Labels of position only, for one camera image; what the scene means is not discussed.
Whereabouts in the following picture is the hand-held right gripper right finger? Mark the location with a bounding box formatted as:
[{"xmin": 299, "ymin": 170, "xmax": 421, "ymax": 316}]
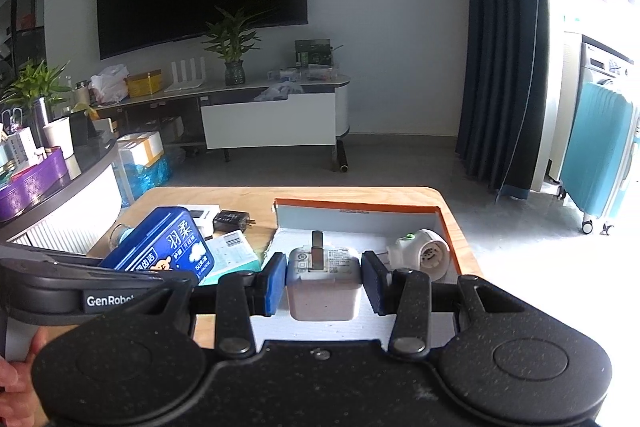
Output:
[{"xmin": 361, "ymin": 250, "xmax": 522, "ymax": 356}]

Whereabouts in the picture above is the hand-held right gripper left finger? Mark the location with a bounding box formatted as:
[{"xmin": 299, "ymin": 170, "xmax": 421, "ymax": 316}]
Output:
[{"xmin": 132, "ymin": 252, "xmax": 289, "ymax": 356}]

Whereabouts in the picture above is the white wall charger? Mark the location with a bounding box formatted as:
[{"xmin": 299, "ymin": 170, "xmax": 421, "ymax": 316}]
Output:
[{"xmin": 285, "ymin": 230, "xmax": 362, "ymax": 322}]

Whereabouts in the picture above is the white round plug adaptor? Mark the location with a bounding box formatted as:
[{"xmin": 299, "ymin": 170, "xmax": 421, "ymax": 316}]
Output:
[{"xmin": 387, "ymin": 228, "xmax": 453, "ymax": 283}]

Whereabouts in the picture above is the orange-edged cardboard box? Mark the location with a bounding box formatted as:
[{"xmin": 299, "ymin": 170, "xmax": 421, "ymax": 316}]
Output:
[{"xmin": 250, "ymin": 198, "xmax": 463, "ymax": 342}]

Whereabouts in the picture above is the blue tin box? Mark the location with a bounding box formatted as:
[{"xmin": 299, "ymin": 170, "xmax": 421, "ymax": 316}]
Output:
[{"xmin": 98, "ymin": 206, "xmax": 216, "ymax": 288}]

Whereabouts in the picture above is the person's left hand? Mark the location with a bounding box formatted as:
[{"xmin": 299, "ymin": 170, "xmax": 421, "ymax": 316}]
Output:
[{"xmin": 0, "ymin": 326, "xmax": 52, "ymax": 427}]

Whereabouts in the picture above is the teal and white carton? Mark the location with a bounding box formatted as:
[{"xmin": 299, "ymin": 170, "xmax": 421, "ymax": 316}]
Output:
[{"xmin": 200, "ymin": 229, "xmax": 262, "ymax": 286}]

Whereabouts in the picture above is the curved white counter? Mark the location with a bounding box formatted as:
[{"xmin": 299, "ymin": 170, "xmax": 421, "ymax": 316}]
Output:
[{"xmin": 0, "ymin": 141, "xmax": 124, "ymax": 258}]

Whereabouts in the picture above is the small white box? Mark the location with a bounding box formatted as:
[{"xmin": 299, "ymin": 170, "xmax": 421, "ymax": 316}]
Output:
[{"xmin": 180, "ymin": 203, "xmax": 221, "ymax": 242}]

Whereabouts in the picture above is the purple box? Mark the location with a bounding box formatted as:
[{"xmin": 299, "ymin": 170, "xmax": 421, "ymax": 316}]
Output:
[{"xmin": 0, "ymin": 147, "xmax": 71, "ymax": 224}]

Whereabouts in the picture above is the blue plastic bag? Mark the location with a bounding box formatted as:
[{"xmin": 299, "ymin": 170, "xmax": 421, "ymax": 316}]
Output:
[{"xmin": 114, "ymin": 157, "xmax": 174, "ymax": 204}]

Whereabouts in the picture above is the white cup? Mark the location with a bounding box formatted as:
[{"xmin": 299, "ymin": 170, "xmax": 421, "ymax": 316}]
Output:
[{"xmin": 42, "ymin": 117, "xmax": 75, "ymax": 160}]

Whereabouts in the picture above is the white tv cabinet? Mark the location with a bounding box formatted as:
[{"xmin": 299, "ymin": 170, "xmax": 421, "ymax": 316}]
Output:
[{"xmin": 92, "ymin": 74, "xmax": 352, "ymax": 172}]

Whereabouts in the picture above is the white and yellow carton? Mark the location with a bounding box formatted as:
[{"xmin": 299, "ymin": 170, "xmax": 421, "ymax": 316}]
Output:
[{"xmin": 116, "ymin": 131, "xmax": 165, "ymax": 168}]

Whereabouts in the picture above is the white cloth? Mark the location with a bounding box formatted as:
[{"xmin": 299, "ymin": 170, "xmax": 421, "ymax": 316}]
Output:
[{"xmin": 253, "ymin": 82, "xmax": 304, "ymax": 102}]

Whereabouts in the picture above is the leafy green plant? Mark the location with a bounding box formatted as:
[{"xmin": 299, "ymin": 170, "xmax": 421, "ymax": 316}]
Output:
[{"xmin": 0, "ymin": 59, "xmax": 72, "ymax": 118}]

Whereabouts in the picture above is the white plastic bag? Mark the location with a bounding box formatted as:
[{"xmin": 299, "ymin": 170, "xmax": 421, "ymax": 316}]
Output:
[{"xmin": 89, "ymin": 64, "xmax": 130, "ymax": 104}]

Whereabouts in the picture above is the white router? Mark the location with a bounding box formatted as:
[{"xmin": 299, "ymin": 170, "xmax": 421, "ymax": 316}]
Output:
[{"xmin": 165, "ymin": 57, "xmax": 208, "ymax": 94}]

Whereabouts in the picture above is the yellow box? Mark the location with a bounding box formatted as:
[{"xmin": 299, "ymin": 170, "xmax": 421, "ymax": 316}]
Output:
[{"xmin": 126, "ymin": 69, "xmax": 164, "ymax": 98}]

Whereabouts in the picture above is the green printed box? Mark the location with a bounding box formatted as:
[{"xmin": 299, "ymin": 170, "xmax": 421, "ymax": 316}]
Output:
[{"xmin": 293, "ymin": 39, "xmax": 334, "ymax": 68}]

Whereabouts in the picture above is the bamboo plant in glass vase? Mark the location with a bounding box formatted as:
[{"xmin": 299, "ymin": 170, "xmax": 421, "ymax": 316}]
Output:
[{"xmin": 201, "ymin": 6, "xmax": 275, "ymax": 86}]

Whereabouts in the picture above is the turquoise suitcase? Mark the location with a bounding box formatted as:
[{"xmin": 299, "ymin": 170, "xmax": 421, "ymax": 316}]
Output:
[{"xmin": 556, "ymin": 80, "xmax": 640, "ymax": 236}]

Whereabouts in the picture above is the dark blue curtain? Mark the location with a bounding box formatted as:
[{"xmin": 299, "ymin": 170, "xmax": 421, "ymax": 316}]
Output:
[{"xmin": 454, "ymin": 0, "xmax": 552, "ymax": 204}]

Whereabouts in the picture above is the washing machine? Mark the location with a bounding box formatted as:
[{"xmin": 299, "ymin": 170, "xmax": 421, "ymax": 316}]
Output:
[{"xmin": 577, "ymin": 34, "xmax": 640, "ymax": 88}]

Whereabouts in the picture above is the black wall charger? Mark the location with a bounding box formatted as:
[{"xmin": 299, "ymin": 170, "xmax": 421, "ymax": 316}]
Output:
[{"xmin": 212, "ymin": 210, "xmax": 257, "ymax": 238}]

